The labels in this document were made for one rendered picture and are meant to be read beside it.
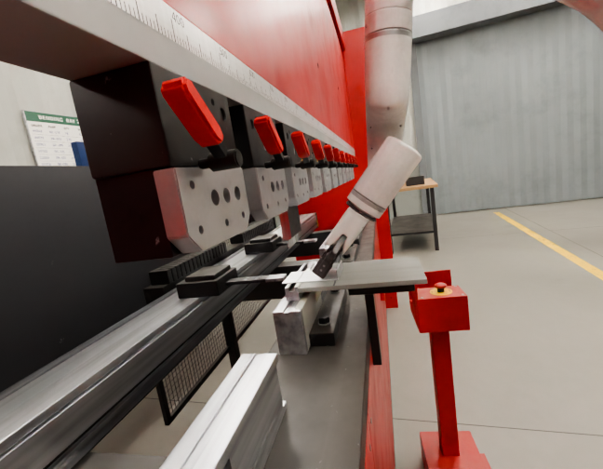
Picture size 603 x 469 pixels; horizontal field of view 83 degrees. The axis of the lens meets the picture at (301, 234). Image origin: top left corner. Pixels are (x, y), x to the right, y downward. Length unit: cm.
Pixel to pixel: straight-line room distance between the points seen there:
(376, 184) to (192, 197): 46
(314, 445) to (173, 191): 38
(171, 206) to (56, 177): 67
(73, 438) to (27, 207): 49
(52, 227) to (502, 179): 793
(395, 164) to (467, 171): 743
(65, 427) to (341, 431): 37
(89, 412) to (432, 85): 799
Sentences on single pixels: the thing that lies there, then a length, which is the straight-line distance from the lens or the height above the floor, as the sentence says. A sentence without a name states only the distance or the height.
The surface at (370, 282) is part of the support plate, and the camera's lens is 72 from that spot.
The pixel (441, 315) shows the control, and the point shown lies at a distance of 124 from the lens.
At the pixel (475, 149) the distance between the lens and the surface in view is 814.
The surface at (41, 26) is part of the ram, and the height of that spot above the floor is 134.
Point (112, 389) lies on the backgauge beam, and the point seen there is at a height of 95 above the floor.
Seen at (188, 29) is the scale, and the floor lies 139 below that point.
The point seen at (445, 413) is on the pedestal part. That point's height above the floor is 30.
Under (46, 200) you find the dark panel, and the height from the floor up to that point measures 126.
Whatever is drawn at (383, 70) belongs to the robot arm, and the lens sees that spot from 73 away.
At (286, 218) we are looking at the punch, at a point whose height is 115.
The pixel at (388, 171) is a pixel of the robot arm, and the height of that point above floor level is 122.
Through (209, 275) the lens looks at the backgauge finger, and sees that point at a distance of 85.
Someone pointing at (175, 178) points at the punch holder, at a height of 124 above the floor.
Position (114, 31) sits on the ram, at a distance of 31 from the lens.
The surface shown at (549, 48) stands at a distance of 862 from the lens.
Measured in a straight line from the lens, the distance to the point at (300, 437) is 55.
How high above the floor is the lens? 123
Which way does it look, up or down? 9 degrees down
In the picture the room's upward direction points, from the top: 9 degrees counter-clockwise
